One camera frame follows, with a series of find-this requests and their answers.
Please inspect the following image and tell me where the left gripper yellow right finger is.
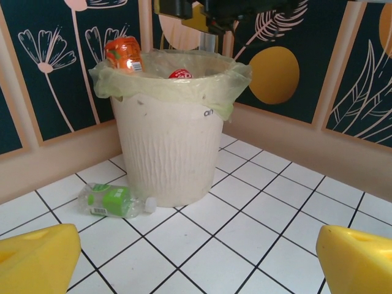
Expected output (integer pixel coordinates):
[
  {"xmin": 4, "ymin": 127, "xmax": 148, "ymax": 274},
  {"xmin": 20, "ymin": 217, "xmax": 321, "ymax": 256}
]
[{"xmin": 316, "ymin": 225, "xmax": 392, "ymax": 294}]

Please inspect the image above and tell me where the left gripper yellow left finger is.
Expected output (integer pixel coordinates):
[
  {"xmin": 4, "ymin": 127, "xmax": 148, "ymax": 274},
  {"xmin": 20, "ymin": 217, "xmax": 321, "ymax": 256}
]
[{"xmin": 0, "ymin": 223, "xmax": 82, "ymax": 294}]

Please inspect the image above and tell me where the clear bottle round red label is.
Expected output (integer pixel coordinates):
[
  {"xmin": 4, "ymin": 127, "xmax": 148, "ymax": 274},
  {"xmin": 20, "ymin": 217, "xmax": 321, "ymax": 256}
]
[{"xmin": 168, "ymin": 69, "xmax": 194, "ymax": 80}]

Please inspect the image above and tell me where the orange juice bottle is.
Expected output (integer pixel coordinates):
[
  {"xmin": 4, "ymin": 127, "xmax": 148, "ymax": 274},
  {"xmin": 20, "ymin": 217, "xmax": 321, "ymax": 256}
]
[{"xmin": 104, "ymin": 36, "xmax": 145, "ymax": 73}]

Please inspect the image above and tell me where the clear bottle green label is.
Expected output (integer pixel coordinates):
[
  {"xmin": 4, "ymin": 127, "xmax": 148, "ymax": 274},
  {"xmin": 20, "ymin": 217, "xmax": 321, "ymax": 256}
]
[{"xmin": 78, "ymin": 183, "xmax": 157, "ymax": 220}]

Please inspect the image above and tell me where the translucent yellow-green bin liner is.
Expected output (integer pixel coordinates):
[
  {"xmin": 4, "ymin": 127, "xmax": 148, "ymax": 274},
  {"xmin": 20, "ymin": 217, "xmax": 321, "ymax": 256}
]
[{"xmin": 88, "ymin": 48, "xmax": 254, "ymax": 122}]

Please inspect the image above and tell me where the cream textured plastic bin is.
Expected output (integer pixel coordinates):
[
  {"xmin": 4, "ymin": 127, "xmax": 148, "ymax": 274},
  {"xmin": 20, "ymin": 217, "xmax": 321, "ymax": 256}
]
[{"xmin": 110, "ymin": 50, "xmax": 243, "ymax": 208}]

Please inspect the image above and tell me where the aluminium frame post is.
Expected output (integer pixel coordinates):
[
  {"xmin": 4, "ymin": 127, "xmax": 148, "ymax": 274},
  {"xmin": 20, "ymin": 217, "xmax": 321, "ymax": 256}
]
[{"xmin": 200, "ymin": 30, "xmax": 220, "ymax": 53}]

